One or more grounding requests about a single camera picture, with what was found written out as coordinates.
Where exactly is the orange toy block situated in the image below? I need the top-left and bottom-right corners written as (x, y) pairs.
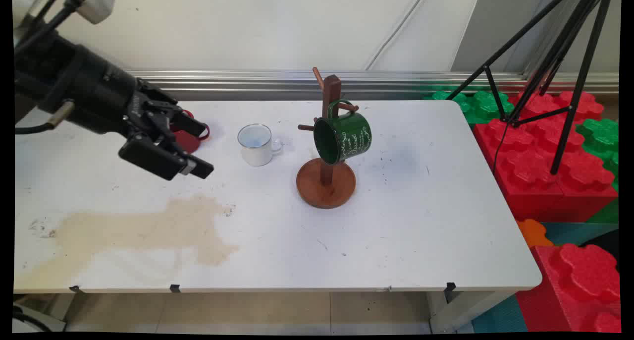
top-left (515, 218), bottom-right (555, 249)

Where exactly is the aluminium rail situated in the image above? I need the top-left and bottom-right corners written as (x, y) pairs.
top-left (125, 69), bottom-right (620, 101)

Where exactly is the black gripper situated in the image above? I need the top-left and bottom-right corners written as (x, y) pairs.
top-left (15, 30), bottom-right (214, 182)

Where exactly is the large red toy block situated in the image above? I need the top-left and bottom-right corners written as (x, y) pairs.
top-left (473, 117), bottom-right (619, 223)
top-left (515, 243), bottom-right (622, 334)

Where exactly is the grey base with cable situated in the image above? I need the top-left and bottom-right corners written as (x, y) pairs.
top-left (12, 303), bottom-right (68, 334)

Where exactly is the black tripod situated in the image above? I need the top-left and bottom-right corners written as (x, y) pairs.
top-left (446, 0), bottom-right (615, 176)

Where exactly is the thin black tripod cable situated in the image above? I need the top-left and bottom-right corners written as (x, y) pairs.
top-left (492, 122), bottom-right (511, 175)

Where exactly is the green enamel mug white lettering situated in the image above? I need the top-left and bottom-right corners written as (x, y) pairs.
top-left (313, 99), bottom-right (372, 166)

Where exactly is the green toy block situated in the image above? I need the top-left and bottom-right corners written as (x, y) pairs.
top-left (575, 118), bottom-right (620, 193)
top-left (423, 90), bottom-right (517, 125)

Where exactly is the black cable with metal plug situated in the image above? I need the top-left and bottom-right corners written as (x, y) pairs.
top-left (15, 100), bottom-right (76, 135)

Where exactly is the red mug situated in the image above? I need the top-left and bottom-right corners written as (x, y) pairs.
top-left (170, 110), bottom-right (211, 155)

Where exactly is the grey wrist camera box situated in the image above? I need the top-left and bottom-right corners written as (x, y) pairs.
top-left (74, 0), bottom-right (117, 25)

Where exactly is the white wall cable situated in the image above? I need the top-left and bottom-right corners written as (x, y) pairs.
top-left (363, 0), bottom-right (429, 72)

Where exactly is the white table leg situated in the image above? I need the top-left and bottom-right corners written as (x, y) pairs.
top-left (427, 290), bottom-right (517, 335)

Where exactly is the wooden mug tree stand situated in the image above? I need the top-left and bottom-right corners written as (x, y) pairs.
top-left (296, 67), bottom-right (360, 210)

